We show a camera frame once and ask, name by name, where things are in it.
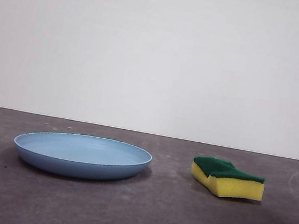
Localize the blue round plate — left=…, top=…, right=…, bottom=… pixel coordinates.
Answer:
left=9, top=122, right=155, bottom=191

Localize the yellow sponge with green pad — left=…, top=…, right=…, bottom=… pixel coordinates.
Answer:
left=187, top=154, right=268, bottom=205

